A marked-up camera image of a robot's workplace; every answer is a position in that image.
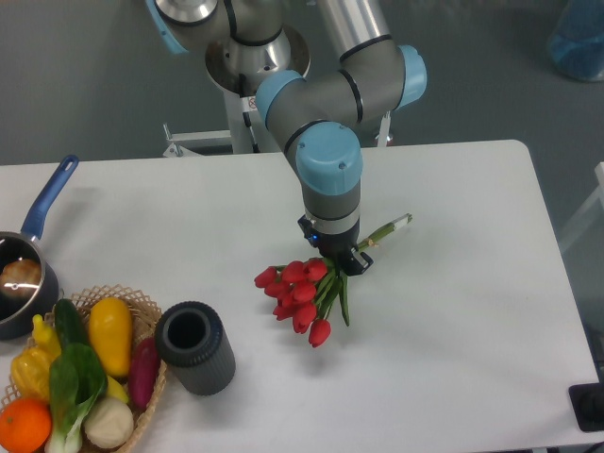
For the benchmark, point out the dark grey ribbed vase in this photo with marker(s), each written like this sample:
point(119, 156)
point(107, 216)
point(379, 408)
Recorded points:
point(191, 339)

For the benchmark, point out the yellow squash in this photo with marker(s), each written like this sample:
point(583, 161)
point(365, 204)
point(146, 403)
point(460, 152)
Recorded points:
point(110, 334)

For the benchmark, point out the woven wicker basket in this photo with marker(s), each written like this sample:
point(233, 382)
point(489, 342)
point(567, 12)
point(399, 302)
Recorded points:
point(145, 316)

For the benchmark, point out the beige garlic bulb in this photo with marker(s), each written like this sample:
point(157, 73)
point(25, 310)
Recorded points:
point(109, 424)

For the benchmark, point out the blue plastic bag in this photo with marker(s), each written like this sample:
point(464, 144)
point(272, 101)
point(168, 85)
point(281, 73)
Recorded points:
point(576, 45)

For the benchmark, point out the blue handled saucepan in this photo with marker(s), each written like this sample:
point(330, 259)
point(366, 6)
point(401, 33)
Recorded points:
point(17, 314)

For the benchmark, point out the brown bread bun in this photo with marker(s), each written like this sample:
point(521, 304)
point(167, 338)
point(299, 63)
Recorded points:
point(21, 279)

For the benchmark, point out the orange fruit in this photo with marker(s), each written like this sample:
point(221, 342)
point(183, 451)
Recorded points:
point(25, 425)

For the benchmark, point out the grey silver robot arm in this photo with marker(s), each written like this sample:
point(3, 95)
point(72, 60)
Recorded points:
point(327, 159)

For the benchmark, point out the small yellow gourd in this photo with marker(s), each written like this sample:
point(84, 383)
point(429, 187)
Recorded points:
point(45, 337)

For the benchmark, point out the purple eggplant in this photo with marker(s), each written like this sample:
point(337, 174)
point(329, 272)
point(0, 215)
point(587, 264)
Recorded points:
point(144, 369)

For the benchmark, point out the green bok choy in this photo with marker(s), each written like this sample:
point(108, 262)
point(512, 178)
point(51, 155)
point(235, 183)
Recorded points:
point(77, 379)

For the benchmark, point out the dark green cucumber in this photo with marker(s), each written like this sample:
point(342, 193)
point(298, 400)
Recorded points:
point(68, 324)

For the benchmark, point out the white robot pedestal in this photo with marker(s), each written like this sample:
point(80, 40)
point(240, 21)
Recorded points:
point(236, 122)

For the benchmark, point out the black device at edge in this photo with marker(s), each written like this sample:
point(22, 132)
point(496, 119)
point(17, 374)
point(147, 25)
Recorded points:
point(587, 403)

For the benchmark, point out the yellow bell pepper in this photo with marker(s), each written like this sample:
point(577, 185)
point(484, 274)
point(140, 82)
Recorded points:
point(30, 373)

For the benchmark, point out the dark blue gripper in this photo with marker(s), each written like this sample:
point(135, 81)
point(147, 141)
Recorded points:
point(337, 237)

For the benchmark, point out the yellow banana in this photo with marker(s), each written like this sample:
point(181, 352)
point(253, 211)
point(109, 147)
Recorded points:
point(116, 390)

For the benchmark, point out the red tulip bouquet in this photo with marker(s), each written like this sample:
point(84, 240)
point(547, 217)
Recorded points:
point(306, 291)

